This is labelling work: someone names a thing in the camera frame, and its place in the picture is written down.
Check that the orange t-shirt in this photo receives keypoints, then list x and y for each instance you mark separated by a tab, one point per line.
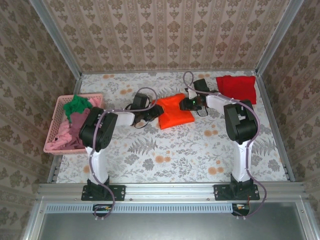
175	112

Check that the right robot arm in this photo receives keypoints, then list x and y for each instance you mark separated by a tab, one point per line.
240	122

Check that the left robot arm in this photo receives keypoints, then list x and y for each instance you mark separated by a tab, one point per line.
97	130

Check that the floral print table cover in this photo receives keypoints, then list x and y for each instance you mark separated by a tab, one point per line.
175	150

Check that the red folded t-shirt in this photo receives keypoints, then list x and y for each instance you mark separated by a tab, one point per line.
237	86

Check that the mauve t-shirt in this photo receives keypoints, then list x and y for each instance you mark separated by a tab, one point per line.
76	125

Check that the green t-shirt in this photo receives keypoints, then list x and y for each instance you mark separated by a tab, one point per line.
75	106

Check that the pink t-shirt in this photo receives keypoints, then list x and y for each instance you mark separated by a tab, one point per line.
63	131

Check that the pink plastic basket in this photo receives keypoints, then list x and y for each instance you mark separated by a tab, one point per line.
58	110

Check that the black connector box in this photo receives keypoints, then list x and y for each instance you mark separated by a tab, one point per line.
241	208
102	208

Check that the grey metal panel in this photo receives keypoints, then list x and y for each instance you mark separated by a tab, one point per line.
162	227

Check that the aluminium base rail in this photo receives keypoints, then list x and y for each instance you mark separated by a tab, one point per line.
170	191

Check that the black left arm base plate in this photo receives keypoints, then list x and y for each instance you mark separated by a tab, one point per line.
117	192

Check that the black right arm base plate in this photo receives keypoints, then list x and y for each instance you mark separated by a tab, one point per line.
222	192

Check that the aluminium frame post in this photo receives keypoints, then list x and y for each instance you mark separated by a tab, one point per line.
55	37
277	37

